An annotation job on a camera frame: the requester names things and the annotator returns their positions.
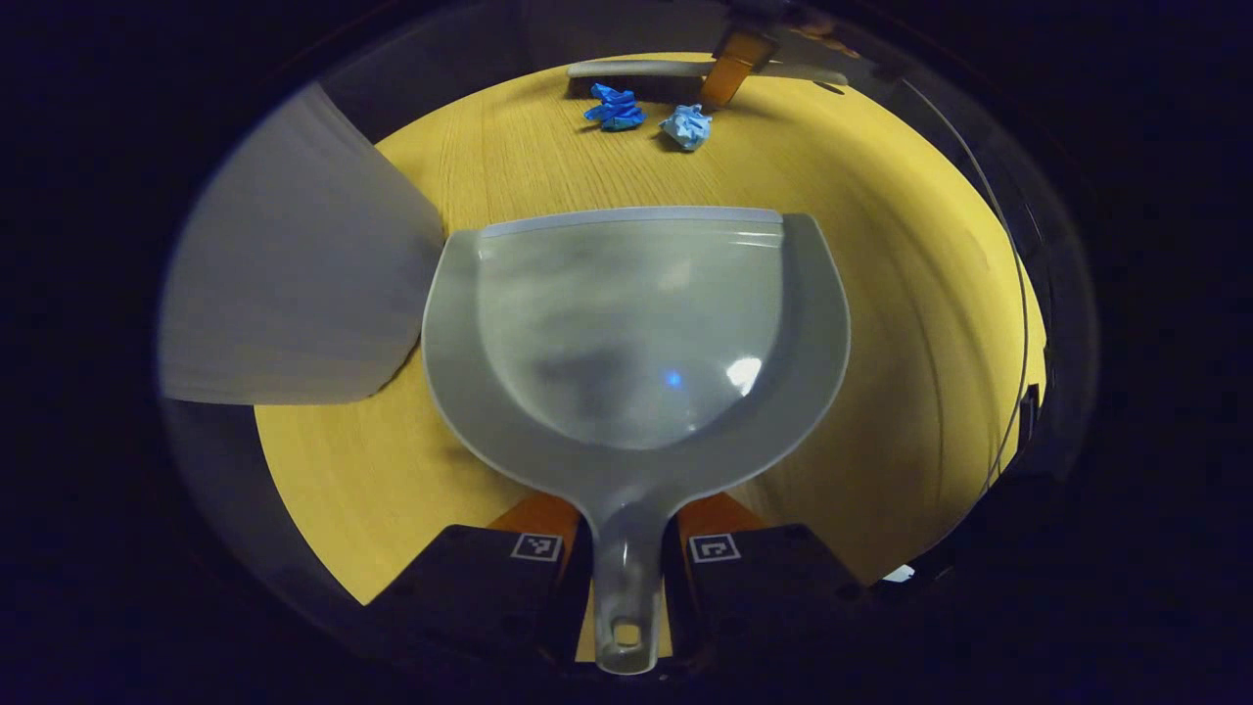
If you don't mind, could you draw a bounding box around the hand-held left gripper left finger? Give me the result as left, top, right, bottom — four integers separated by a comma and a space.
367, 492, 596, 669

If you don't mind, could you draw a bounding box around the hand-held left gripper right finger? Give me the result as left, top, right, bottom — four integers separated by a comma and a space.
662, 492, 868, 669

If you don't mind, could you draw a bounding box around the light blue paper scrap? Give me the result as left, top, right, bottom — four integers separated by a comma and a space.
659, 104, 714, 152

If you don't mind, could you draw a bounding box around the small white broom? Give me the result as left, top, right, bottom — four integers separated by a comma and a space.
566, 57, 851, 105

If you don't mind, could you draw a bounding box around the dark blue paper scrap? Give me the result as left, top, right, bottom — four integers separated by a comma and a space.
584, 83, 647, 132

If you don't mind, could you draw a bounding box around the white plastic dustpan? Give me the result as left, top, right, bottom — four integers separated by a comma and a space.
421, 206, 853, 677

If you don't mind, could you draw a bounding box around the grey ribbed garbage bin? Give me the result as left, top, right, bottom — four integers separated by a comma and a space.
159, 81, 447, 406

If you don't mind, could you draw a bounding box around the wooden desktop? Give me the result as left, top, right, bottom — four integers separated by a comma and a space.
255, 51, 1048, 662

